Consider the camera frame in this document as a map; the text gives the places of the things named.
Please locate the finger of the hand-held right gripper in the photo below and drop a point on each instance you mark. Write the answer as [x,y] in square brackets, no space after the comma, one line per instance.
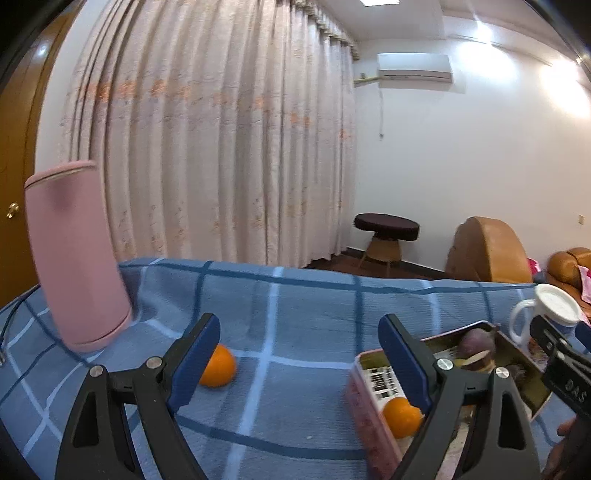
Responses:
[585,337]
[549,337]

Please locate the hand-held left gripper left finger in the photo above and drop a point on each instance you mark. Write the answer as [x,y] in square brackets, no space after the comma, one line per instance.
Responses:
[196,364]

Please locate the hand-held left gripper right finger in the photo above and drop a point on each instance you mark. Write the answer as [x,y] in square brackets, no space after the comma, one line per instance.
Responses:
[406,364]

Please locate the orange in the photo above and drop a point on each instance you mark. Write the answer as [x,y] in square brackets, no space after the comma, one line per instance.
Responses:
[222,367]
[399,417]

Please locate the purple round fruit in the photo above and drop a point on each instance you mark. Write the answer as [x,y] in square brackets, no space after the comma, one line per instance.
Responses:
[475,346]

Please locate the person's right hand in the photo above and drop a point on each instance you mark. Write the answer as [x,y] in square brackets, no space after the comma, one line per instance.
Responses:
[558,457]

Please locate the white mug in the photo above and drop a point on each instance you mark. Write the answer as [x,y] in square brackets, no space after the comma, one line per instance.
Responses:
[558,304]

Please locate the pink patterned cloth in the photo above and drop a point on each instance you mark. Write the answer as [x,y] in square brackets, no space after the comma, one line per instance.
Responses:
[586,286]

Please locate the brown leather sofa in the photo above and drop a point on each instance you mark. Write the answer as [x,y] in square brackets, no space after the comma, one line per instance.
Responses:
[565,267]

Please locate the brown rounded chair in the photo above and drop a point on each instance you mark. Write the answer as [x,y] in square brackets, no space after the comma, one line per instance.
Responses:
[494,249]

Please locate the blue plaid blanket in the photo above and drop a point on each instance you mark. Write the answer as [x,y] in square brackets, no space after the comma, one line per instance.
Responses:
[300,314]

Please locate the dark round stool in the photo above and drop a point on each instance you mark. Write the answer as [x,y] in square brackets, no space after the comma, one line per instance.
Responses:
[388,226]

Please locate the pink cylindrical container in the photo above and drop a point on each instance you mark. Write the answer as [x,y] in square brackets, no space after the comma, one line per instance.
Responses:
[76,254]

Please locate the pale pink curtain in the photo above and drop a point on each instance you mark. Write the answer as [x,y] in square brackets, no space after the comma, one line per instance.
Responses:
[207,138]

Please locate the brass door knob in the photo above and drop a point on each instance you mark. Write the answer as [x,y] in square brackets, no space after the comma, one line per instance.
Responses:
[12,210]

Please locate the wooden door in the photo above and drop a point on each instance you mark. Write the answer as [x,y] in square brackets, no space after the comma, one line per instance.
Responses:
[18,138]

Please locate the white air conditioner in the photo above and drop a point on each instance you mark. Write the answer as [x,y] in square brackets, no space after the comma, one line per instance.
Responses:
[413,67]

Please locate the ceiling light panel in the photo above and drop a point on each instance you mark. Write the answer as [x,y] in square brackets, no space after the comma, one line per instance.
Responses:
[381,2]

